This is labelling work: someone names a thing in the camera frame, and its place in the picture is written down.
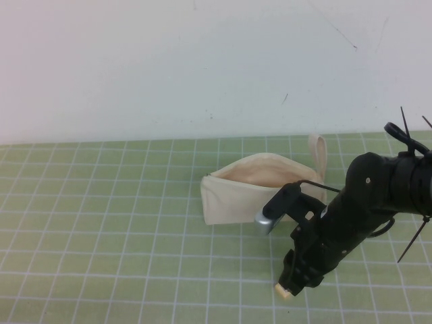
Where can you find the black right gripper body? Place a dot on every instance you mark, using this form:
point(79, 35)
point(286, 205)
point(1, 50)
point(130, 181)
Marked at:
point(330, 236)

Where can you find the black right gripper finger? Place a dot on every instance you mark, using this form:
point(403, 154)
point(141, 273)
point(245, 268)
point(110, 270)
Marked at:
point(289, 270)
point(308, 278)

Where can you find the yellow eraser with barcode label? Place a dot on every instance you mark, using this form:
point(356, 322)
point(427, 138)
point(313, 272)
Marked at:
point(281, 291)

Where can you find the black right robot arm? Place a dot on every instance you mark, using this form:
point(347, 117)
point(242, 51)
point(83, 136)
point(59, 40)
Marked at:
point(401, 189)

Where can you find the cream canvas pencil case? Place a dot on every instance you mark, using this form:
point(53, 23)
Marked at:
point(229, 202)

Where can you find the black zip tie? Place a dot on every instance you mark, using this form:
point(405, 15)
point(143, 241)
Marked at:
point(428, 122)
point(406, 128)
point(413, 239)

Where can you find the green grid pattern mat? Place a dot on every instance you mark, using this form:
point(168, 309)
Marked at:
point(101, 236)

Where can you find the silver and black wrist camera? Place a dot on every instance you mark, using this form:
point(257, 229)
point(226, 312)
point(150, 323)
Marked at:
point(273, 216)

